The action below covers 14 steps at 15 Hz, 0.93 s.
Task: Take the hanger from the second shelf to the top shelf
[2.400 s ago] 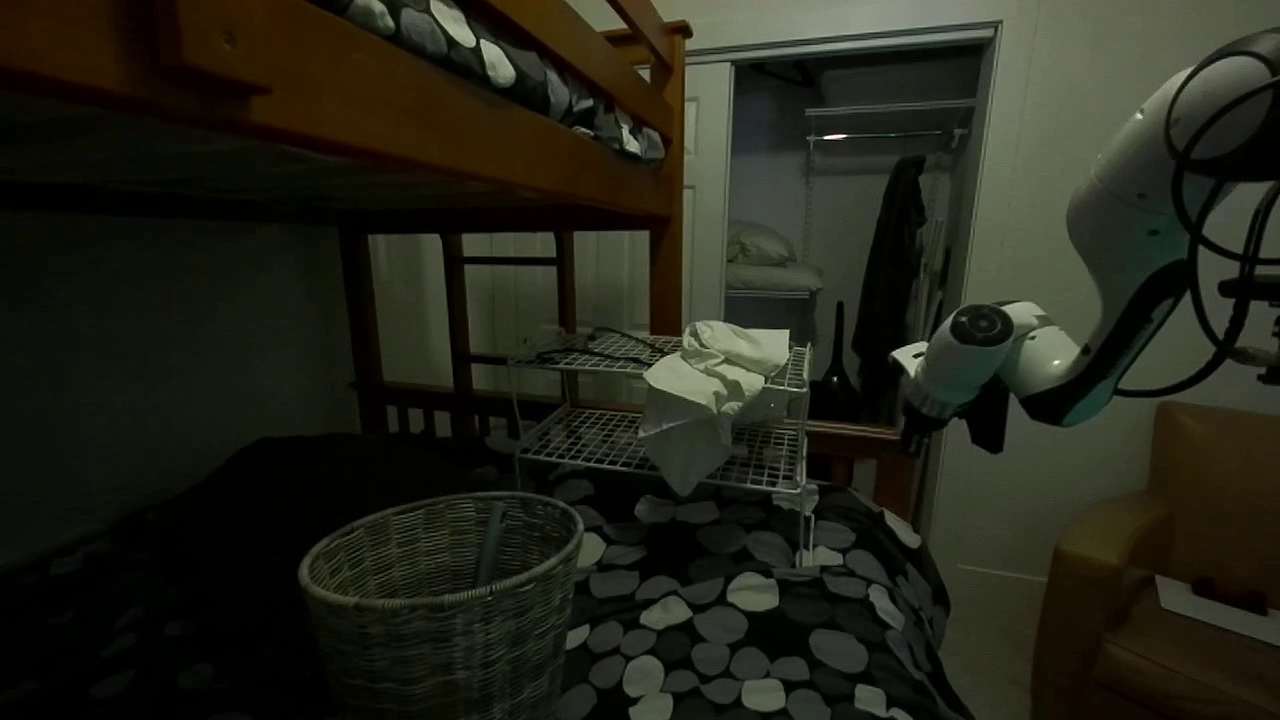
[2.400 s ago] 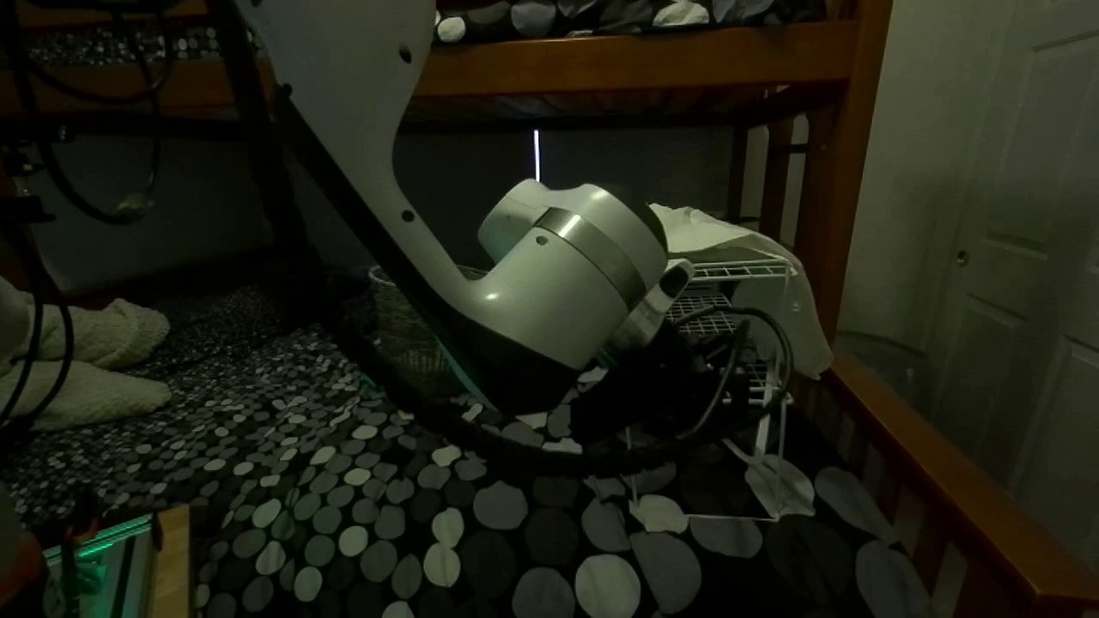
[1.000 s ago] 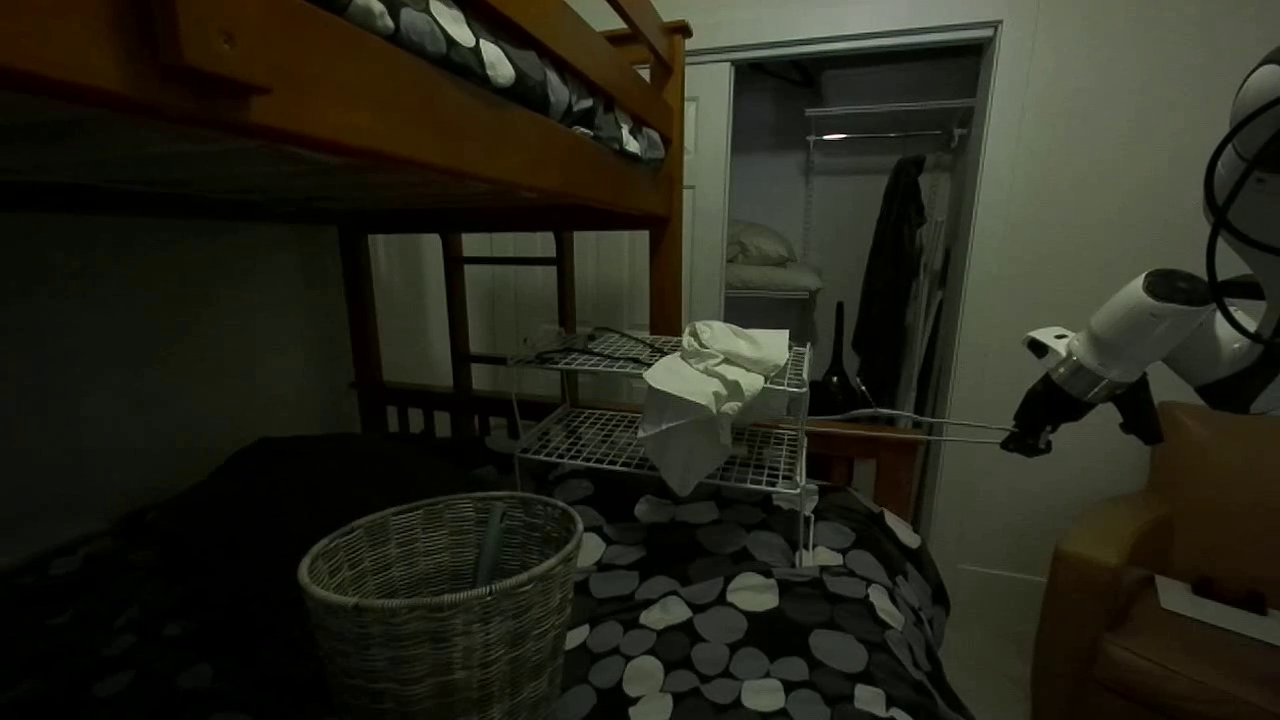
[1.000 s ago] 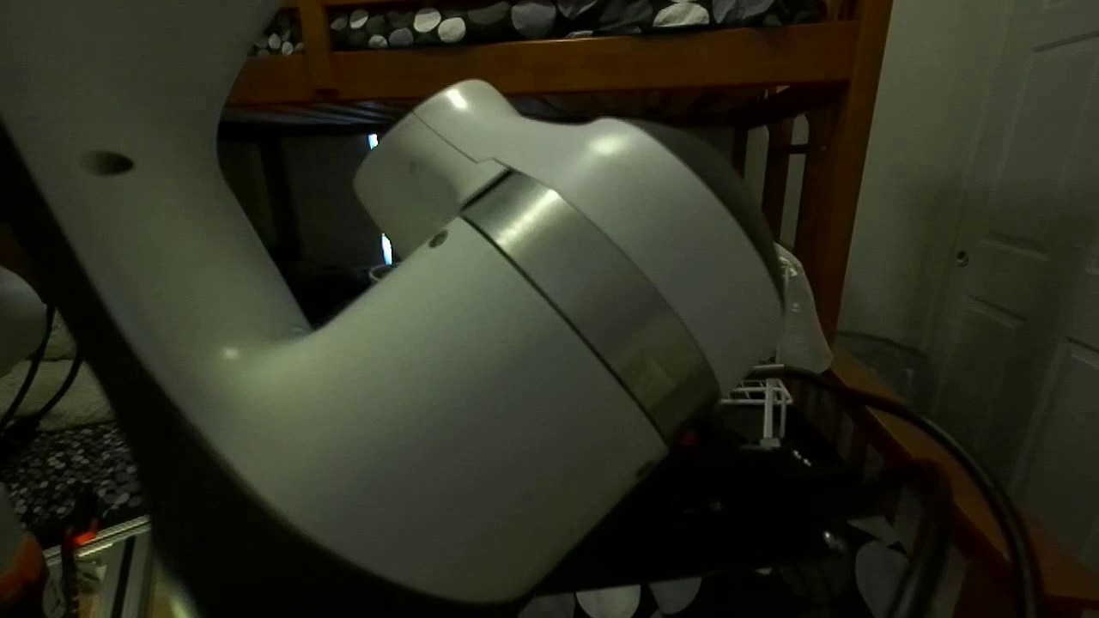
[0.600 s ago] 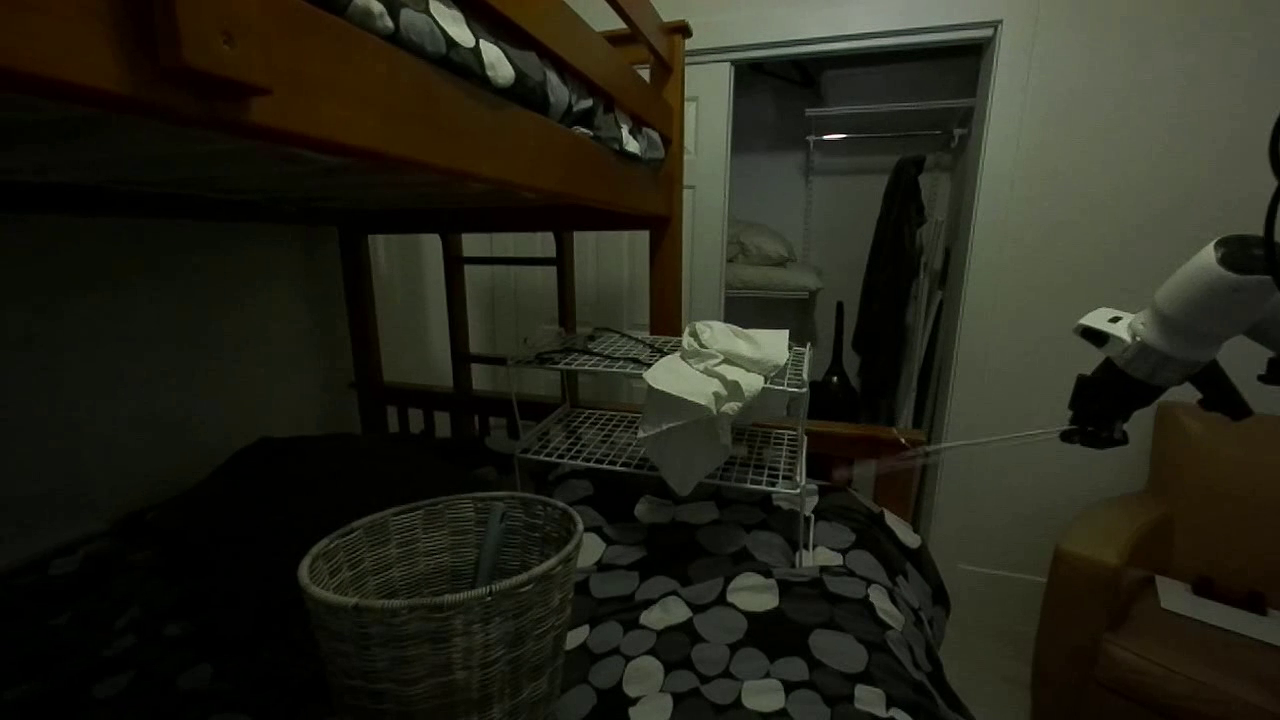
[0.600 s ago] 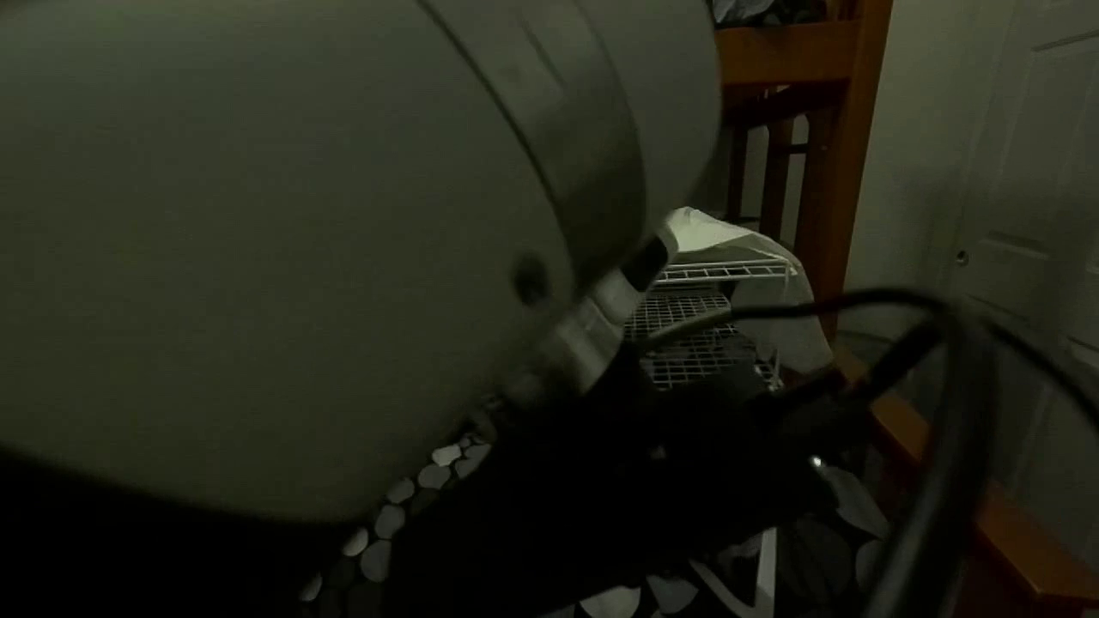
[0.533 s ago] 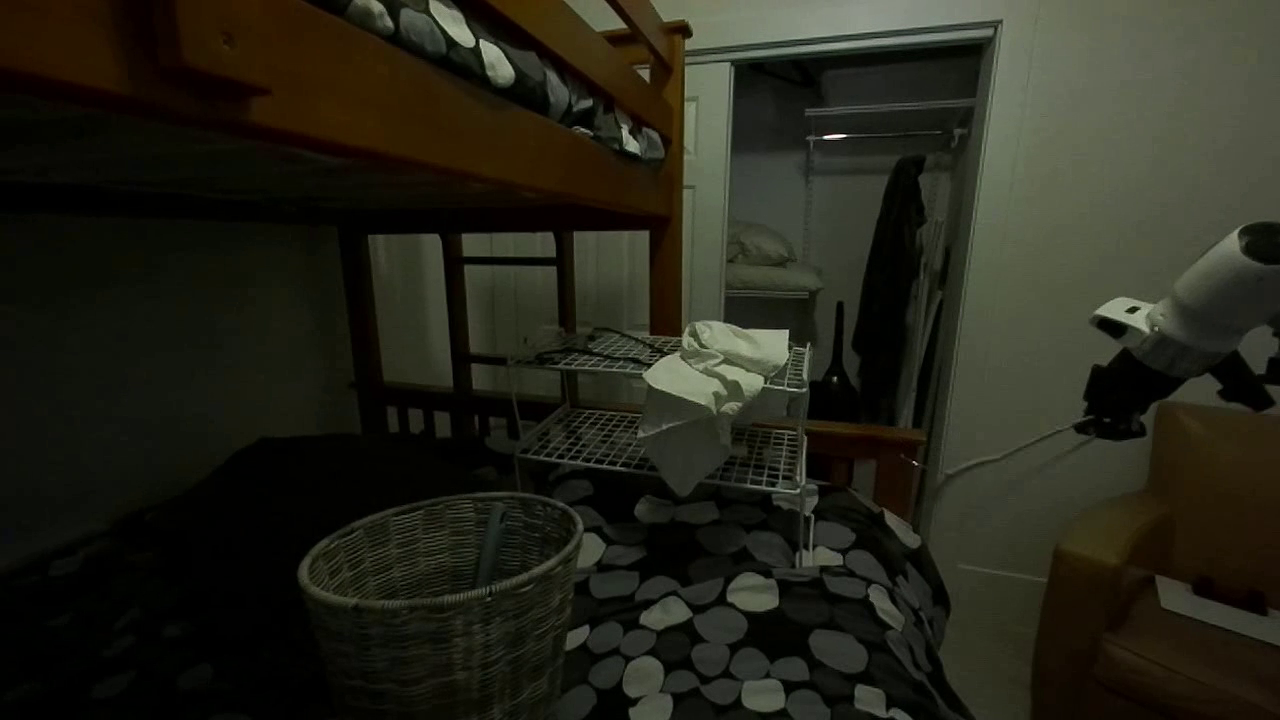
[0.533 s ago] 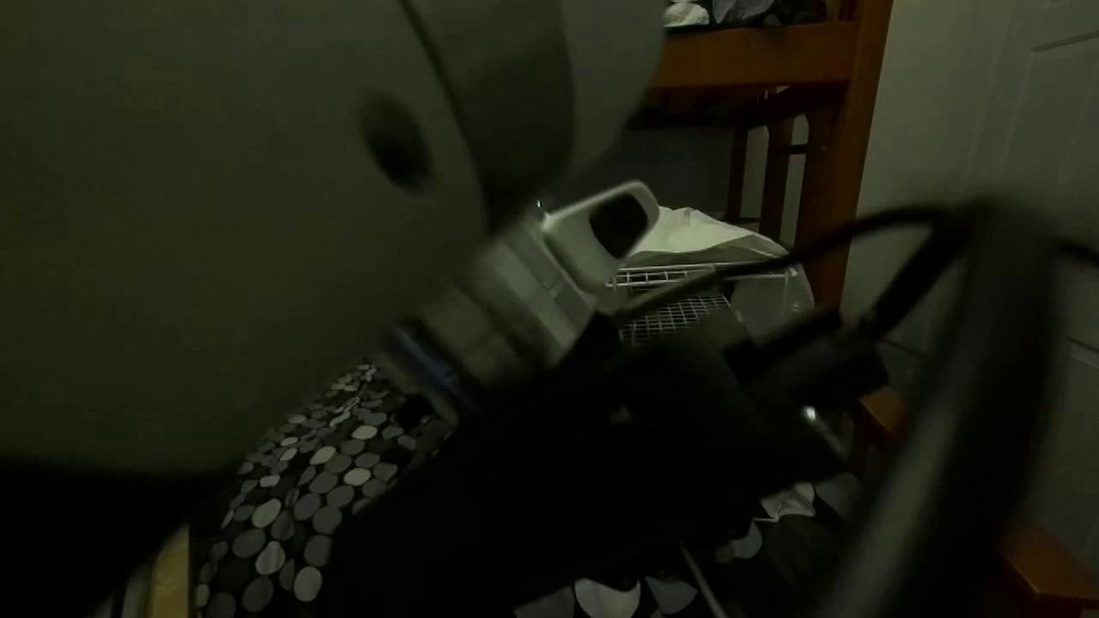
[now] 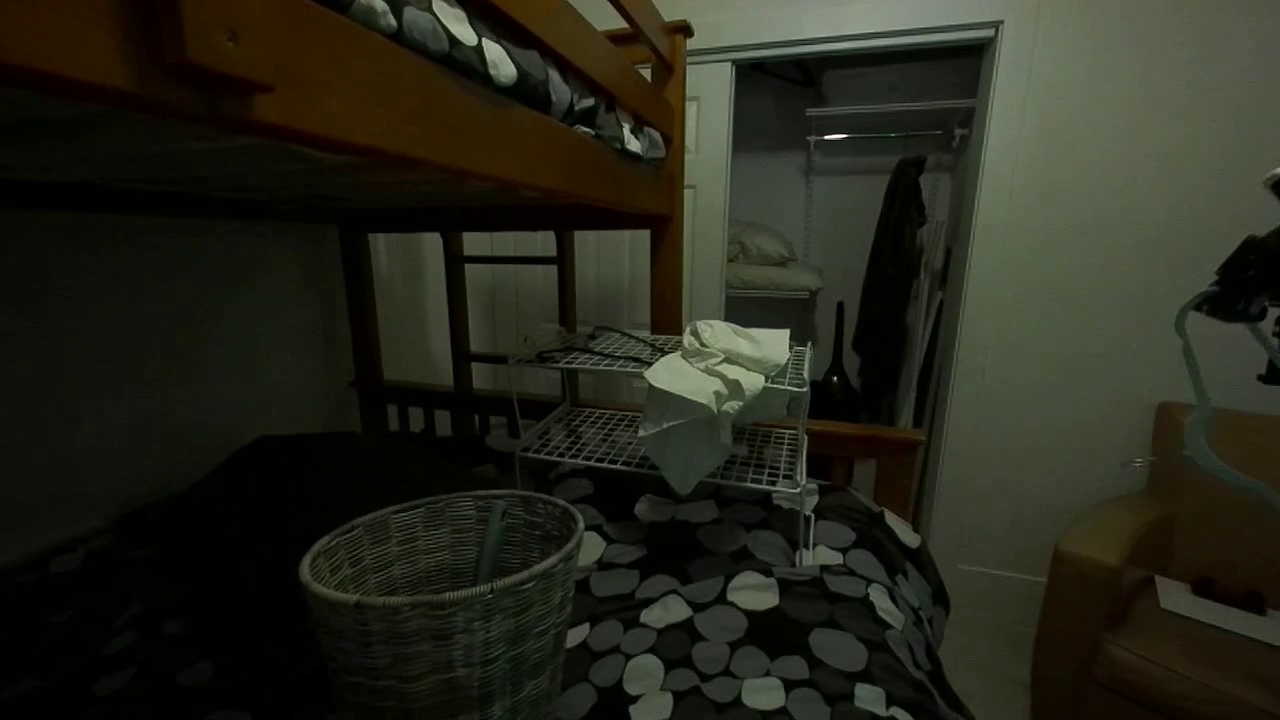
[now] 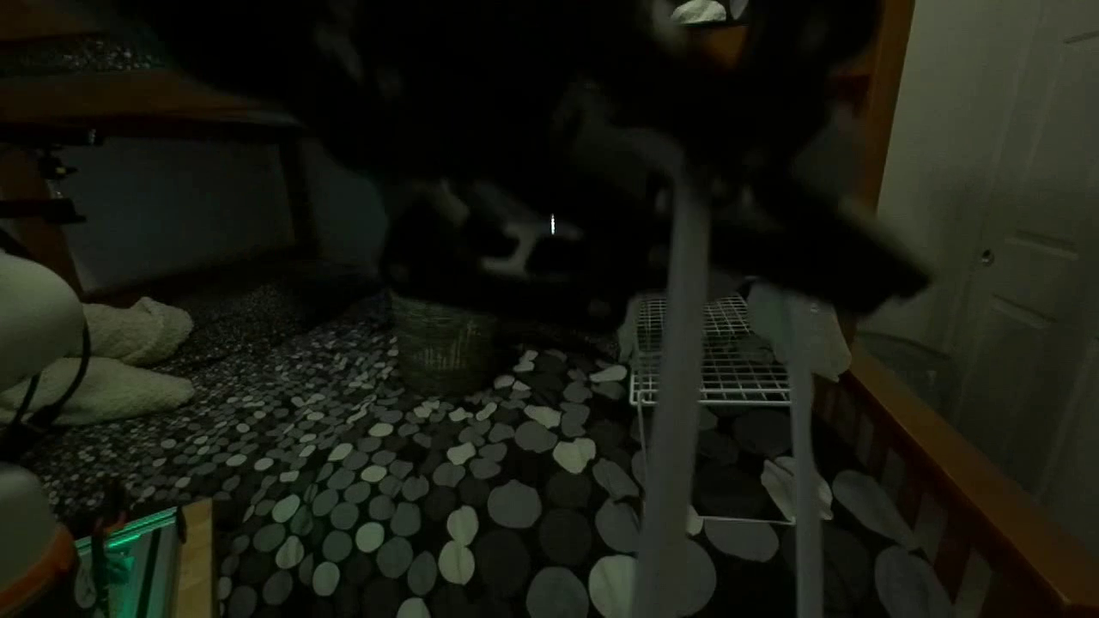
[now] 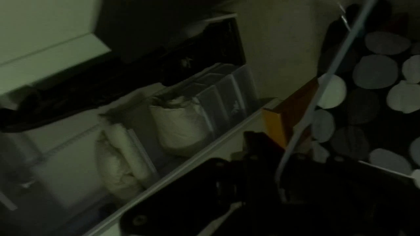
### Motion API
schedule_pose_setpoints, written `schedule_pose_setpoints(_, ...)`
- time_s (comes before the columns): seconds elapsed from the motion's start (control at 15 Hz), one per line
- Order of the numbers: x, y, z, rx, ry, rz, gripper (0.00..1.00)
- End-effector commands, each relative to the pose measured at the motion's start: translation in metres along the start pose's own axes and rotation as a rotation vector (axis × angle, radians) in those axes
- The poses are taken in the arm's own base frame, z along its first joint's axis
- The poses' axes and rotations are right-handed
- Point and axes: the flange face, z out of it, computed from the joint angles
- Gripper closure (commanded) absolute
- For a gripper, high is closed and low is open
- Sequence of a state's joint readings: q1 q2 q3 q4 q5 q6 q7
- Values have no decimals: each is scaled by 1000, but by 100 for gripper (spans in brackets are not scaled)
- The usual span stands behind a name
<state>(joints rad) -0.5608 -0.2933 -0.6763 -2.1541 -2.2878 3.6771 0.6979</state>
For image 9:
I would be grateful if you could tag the white paper sheet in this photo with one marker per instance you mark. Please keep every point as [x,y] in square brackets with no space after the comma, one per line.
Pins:
[1220,608]

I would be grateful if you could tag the white crumpled cloth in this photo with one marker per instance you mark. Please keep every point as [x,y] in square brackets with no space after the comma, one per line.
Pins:
[706,380]

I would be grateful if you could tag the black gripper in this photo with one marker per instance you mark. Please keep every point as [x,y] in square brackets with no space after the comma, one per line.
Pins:
[1253,283]

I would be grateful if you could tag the white plastic clothes hanger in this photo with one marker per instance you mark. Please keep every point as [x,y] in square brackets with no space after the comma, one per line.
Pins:
[1205,444]

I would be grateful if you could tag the white closet shelf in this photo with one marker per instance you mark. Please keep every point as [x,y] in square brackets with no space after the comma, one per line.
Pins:
[888,118]

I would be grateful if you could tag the dark hanging coat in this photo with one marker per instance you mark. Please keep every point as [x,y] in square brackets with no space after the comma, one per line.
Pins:
[895,283]

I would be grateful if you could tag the woven wicker basket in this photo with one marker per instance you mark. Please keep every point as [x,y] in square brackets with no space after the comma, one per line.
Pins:
[441,603]

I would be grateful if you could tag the wooden bunk bed frame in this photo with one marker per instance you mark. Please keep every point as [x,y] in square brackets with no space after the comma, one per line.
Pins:
[403,122]

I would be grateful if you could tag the pale pillow in closet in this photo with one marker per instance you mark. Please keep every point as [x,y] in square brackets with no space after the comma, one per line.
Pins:
[762,246]

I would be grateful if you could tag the black grey dotted bedspread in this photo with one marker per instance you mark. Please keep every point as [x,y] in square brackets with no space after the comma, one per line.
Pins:
[723,614]

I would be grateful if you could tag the dotted upper bunk mattress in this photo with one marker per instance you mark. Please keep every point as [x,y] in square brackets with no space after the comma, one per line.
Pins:
[534,67]

